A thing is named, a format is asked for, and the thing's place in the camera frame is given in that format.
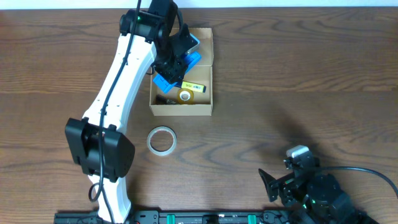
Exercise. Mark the large clear tape roll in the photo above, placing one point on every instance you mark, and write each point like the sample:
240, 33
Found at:
162, 141

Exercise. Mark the small yellow tape roll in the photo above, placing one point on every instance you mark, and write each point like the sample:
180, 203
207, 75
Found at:
185, 96

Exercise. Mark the black and white marker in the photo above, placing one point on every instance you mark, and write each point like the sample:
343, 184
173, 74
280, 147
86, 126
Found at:
161, 100

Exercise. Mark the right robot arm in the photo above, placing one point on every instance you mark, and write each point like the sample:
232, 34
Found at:
317, 198

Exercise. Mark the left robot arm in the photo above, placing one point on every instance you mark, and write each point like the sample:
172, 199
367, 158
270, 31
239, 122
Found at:
153, 41

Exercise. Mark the yellow highlighter pen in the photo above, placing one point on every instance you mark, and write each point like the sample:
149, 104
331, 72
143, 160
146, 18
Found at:
194, 87

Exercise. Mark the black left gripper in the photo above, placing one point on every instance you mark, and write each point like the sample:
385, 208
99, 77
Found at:
175, 67

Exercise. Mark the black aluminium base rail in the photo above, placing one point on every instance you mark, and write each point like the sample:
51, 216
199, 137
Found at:
155, 217

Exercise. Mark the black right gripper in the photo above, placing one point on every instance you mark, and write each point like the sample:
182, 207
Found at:
287, 185

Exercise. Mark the brown cardboard box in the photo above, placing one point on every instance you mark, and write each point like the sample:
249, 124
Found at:
201, 73

